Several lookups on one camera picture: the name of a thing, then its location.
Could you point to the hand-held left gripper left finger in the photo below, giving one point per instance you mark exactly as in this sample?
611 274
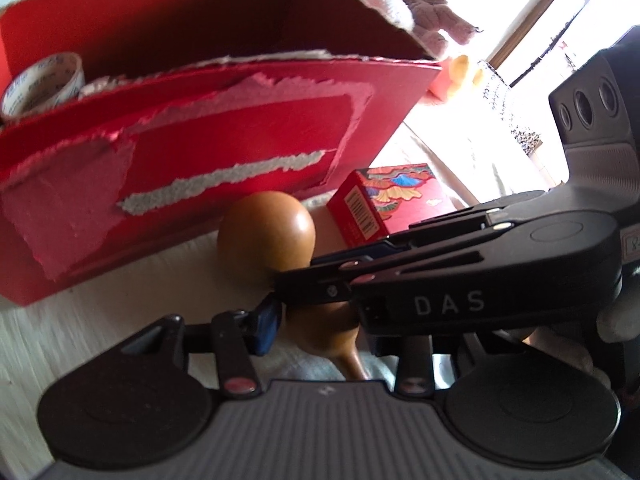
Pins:
267 322

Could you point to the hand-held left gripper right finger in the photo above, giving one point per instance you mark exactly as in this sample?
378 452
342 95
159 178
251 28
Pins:
415 362

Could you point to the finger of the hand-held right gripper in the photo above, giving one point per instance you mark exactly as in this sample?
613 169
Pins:
320 287
450 217

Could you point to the small red patterned box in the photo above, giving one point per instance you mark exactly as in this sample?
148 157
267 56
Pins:
400 190

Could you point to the brown wooden gourd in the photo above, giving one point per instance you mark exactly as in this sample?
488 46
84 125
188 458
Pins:
265 232

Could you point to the red cardboard box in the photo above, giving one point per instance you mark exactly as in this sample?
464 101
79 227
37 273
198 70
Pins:
200 135

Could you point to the person's right hand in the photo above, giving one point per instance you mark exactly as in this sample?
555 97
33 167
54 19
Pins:
617 322

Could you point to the beige bed sheet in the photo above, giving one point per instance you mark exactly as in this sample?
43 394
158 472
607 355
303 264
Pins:
450 140

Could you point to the black white dotted cloth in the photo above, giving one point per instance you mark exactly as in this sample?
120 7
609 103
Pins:
510 105

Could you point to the pink plush toy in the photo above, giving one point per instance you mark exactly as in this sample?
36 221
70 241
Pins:
430 15

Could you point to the printed packing tape roll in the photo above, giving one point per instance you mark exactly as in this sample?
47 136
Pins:
45 82

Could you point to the window frame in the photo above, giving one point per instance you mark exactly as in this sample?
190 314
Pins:
530 10

